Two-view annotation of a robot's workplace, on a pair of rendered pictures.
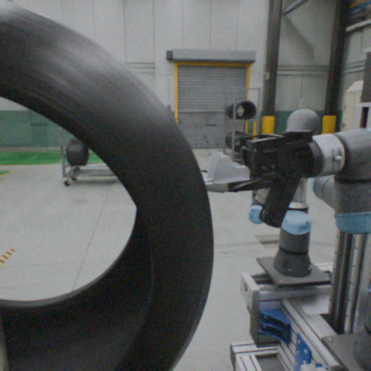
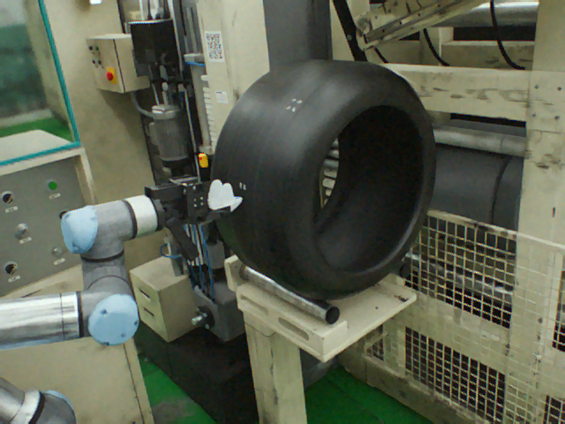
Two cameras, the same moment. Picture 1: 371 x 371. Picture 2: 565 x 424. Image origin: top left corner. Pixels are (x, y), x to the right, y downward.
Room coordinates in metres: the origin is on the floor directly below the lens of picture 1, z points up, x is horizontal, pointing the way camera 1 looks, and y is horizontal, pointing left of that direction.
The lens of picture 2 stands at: (1.49, -0.41, 1.65)
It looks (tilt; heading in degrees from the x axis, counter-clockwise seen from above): 24 degrees down; 154
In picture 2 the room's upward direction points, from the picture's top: 6 degrees counter-clockwise
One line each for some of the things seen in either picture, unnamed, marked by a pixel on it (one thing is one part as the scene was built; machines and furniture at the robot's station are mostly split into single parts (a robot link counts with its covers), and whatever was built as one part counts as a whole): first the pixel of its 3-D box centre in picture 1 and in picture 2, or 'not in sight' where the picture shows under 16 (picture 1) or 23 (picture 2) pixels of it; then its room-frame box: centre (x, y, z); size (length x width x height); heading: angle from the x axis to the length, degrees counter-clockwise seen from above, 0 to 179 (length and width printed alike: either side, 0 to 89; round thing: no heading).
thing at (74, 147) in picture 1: (98, 133); not in sight; (5.86, 1.62, 0.96); 1.33 x 0.64 x 1.92; 96
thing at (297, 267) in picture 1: (293, 256); not in sight; (1.16, -0.45, 0.77); 0.15 x 0.15 x 0.10
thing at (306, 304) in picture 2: not in sight; (286, 291); (0.40, 0.11, 0.90); 0.35 x 0.05 x 0.05; 12
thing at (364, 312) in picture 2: not in sight; (325, 300); (0.36, 0.25, 0.80); 0.37 x 0.36 x 0.02; 102
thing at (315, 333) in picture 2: not in sight; (288, 310); (0.39, 0.11, 0.83); 0.36 x 0.09 x 0.06; 12
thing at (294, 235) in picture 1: (294, 229); not in sight; (1.17, -0.46, 0.88); 0.13 x 0.12 x 0.14; 163
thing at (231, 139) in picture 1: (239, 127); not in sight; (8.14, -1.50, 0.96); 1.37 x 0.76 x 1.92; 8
